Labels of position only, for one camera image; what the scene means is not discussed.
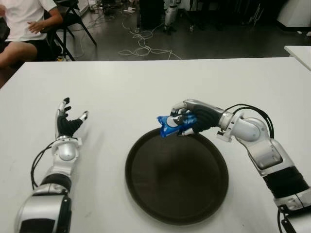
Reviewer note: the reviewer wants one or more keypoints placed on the white side table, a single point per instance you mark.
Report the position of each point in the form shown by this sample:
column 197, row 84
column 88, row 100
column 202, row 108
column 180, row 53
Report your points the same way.
column 300, row 54

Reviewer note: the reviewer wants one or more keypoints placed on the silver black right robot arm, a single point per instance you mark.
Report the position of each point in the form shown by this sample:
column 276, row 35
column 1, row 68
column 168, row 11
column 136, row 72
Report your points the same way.
column 272, row 155

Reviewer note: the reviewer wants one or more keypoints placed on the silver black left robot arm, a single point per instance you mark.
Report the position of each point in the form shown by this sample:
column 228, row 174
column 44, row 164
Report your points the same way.
column 43, row 206

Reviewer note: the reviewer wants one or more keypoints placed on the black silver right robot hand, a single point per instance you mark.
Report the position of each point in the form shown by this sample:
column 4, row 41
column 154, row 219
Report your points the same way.
column 206, row 116

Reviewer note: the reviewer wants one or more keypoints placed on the seated person in white shirt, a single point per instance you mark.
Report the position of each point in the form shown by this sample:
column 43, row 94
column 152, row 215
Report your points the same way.
column 19, row 19

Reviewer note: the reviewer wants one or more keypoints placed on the white cabinet with black base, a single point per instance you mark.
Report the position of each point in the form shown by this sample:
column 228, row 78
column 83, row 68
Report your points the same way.
column 295, row 12

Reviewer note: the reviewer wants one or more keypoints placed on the round dark brown tray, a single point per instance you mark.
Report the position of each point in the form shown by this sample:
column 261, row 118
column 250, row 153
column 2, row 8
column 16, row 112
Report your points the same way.
column 177, row 174

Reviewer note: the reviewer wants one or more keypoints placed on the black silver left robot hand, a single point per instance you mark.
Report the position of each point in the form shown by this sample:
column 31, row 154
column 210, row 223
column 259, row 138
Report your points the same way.
column 65, row 125

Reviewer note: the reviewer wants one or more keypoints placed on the blue Oreo cookie pack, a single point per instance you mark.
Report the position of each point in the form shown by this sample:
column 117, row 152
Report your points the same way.
column 170, row 125

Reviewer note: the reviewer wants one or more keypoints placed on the small white floor object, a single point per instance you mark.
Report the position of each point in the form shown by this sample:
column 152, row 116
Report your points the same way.
column 303, row 32

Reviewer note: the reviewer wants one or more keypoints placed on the silver humanoid robot legs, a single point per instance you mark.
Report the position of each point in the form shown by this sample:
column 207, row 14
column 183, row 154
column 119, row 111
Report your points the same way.
column 170, row 14

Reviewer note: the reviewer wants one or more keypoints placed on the white power strip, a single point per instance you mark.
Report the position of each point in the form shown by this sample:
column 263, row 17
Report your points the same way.
column 130, row 9

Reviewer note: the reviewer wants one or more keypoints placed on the black folding chair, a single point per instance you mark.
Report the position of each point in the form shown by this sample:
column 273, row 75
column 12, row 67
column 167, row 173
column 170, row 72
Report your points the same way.
column 70, row 18

